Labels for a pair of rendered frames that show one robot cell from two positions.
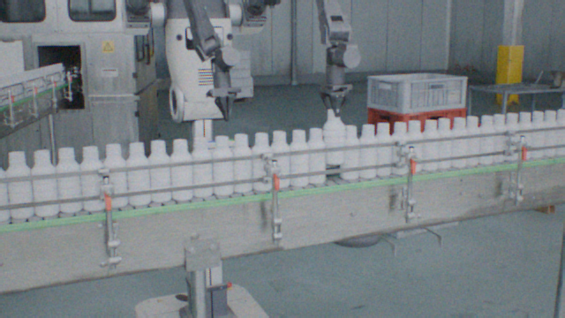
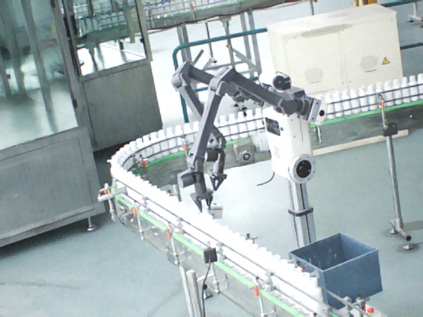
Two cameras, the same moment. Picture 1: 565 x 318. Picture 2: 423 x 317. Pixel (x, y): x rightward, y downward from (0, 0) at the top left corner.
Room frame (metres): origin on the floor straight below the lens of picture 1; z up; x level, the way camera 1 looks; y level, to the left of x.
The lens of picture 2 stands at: (1.77, -4.48, 2.83)
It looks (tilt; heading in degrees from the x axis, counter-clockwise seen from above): 18 degrees down; 89
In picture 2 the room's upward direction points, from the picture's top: 10 degrees counter-clockwise
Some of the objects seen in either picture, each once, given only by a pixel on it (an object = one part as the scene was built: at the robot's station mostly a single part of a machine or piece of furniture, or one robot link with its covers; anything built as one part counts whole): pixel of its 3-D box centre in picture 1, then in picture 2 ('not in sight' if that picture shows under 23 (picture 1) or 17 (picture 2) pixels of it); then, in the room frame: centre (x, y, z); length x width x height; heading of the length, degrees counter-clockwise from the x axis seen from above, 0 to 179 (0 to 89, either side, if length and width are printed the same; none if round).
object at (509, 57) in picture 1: (508, 74); not in sight; (11.12, -4.33, 0.55); 0.40 x 0.40 x 1.10; 23
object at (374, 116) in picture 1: (416, 122); not in sight; (4.23, -0.99, 0.78); 0.61 x 0.41 x 0.22; 119
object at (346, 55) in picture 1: (342, 46); (189, 173); (1.73, -0.18, 1.41); 0.12 x 0.09 x 0.12; 24
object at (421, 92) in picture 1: (417, 92); not in sight; (4.23, -0.98, 1.00); 0.61 x 0.41 x 0.22; 120
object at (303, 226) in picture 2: not in sight; (305, 241); (2.27, 0.31, 0.74); 0.11 x 0.11 x 0.40; 23
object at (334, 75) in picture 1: (335, 77); (200, 189); (1.77, -0.16, 1.32); 0.10 x 0.07 x 0.07; 23
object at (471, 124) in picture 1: (470, 140); (264, 266); (1.98, -0.66, 1.08); 0.06 x 0.06 x 0.17
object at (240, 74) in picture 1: (214, 75); not in sight; (11.57, 1.29, 0.50); 1.24 x 1.03 x 1.00; 116
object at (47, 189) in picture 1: (44, 183); (142, 194); (1.44, 0.60, 1.08); 0.06 x 0.06 x 0.17
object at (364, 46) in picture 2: not in sight; (338, 79); (3.23, 4.22, 0.59); 1.10 x 0.62 x 1.18; 5
